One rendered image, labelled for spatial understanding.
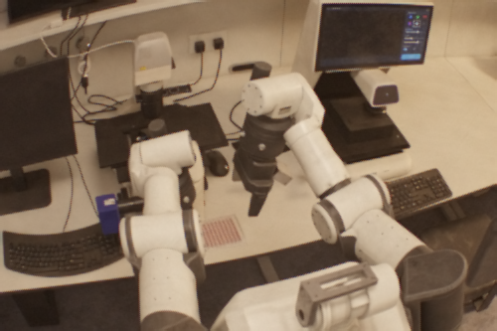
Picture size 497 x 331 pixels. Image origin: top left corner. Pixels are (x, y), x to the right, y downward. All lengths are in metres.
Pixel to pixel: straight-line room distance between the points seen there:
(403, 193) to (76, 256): 1.06
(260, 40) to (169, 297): 1.62
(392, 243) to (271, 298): 0.26
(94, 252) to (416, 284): 1.07
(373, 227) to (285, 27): 1.43
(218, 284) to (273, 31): 1.08
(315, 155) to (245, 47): 1.27
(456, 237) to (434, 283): 1.40
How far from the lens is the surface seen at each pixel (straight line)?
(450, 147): 2.19
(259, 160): 1.18
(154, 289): 0.82
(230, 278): 2.56
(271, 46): 2.33
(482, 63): 2.94
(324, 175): 1.05
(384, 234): 0.97
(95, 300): 2.51
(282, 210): 1.79
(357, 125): 1.87
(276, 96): 1.08
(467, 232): 2.27
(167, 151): 1.11
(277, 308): 0.76
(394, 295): 0.70
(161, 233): 0.89
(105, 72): 2.19
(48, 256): 1.69
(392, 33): 1.84
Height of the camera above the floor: 2.03
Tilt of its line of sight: 42 degrees down
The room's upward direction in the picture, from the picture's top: 4 degrees clockwise
